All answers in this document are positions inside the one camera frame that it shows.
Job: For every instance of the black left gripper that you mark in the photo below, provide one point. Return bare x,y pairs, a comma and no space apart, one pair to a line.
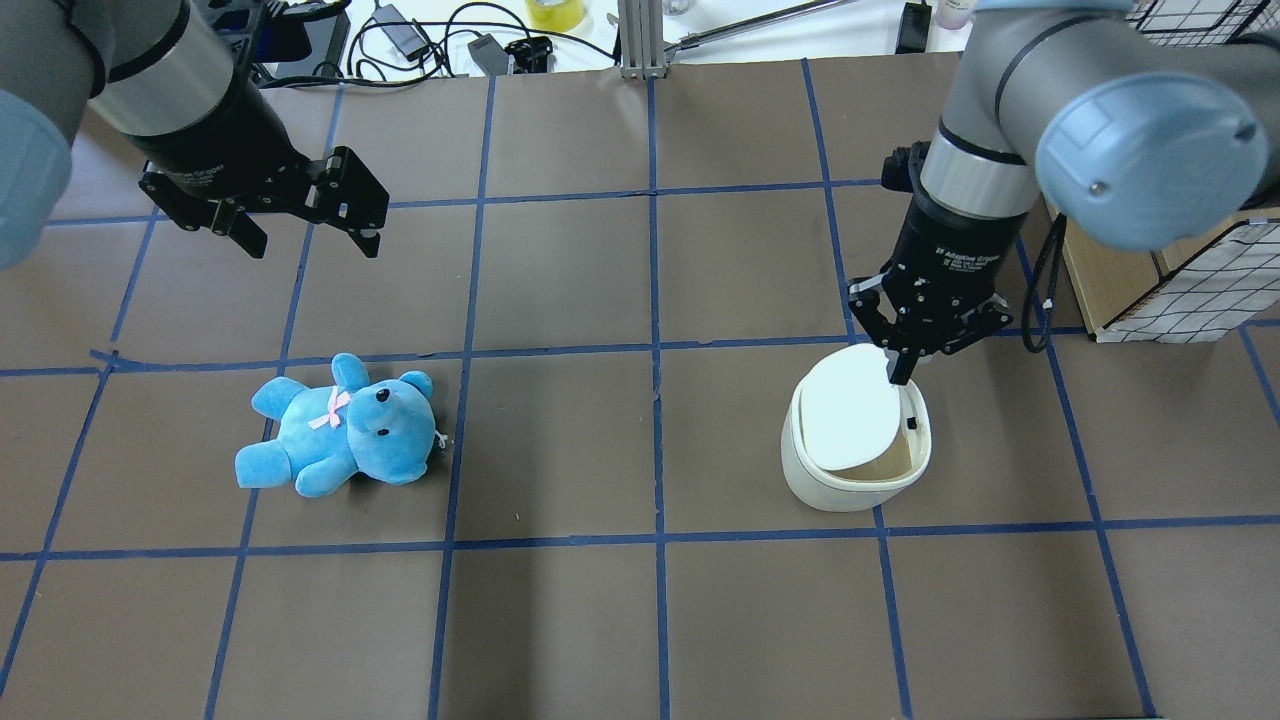
222,138

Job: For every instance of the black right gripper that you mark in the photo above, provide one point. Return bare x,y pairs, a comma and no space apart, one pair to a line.
947,250

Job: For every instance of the white trash can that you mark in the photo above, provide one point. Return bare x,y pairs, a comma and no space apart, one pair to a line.
851,439

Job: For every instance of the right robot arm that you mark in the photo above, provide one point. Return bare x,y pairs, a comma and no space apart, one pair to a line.
1139,145

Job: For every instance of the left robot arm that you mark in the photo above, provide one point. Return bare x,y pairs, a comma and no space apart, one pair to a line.
175,79

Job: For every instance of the black power adapter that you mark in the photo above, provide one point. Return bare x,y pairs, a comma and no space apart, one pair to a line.
403,34

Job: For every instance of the blue teddy bear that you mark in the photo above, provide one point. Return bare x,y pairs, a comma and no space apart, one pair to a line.
385,430

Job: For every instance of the yellow tape roll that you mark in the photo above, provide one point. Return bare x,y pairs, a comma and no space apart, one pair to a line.
558,16

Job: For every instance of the aluminium frame post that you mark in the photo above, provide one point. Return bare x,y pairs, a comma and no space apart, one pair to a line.
640,35

